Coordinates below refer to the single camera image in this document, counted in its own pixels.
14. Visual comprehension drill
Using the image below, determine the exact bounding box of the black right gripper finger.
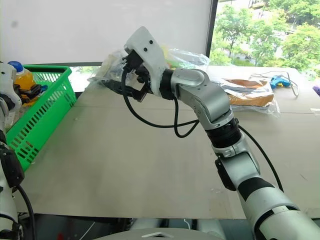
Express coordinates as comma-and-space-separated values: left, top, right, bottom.
124, 83, 149, 103
100, 79, 126, 96

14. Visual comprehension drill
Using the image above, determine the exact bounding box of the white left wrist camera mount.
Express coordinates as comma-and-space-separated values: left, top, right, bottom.
0, 61, 22, 111

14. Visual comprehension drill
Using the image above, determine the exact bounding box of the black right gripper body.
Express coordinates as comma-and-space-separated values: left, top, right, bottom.
123, 49, 154, 95

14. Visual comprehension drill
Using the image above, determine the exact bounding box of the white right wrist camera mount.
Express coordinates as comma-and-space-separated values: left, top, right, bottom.
124, 25, 166, 95

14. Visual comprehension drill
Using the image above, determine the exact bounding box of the clear bag with brown item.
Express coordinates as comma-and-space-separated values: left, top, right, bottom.
219, 77, 281, 116

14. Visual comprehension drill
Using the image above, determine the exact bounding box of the orange juice bottle blue cap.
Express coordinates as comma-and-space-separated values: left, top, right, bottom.
7, 60, 35, 88

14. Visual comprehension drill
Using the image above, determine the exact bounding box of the blue tool with cable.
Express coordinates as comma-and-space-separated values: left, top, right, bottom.
249, 70, 301, 98

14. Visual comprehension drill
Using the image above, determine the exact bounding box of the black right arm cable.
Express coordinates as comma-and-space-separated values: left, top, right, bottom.
121, 67, 285, 193

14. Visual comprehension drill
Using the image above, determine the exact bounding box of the green plastic basket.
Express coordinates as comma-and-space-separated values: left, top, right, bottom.
6, 64, 78, 173

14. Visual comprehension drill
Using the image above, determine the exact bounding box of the clear plastic bag with items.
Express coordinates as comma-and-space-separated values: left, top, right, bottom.
87, 44, 210, 96

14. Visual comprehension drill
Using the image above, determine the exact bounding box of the blue glue gun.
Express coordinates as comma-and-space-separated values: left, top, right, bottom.
269, 74, 292, 90

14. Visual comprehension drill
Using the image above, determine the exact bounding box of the grey rounded robot body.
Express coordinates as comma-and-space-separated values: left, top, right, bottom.
93, 217, 227, 240

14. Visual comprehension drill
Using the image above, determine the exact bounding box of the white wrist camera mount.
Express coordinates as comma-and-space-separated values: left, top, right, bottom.
124, 25, 166, 95
0, 61, 22, 111

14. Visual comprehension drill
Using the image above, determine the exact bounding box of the yellow black toy vehicle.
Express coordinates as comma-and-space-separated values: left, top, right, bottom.
13, 83, 48, 108

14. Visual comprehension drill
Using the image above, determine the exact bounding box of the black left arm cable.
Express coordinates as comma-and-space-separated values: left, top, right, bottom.
13, 184, 37, 240

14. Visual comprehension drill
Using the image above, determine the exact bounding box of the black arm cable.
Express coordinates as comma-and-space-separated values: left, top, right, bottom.
121, 67, 285, 193
13, 184, 37, 240

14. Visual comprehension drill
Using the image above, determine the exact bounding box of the white board with black frame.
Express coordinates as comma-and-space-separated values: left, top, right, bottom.
0, 0, 219, 68

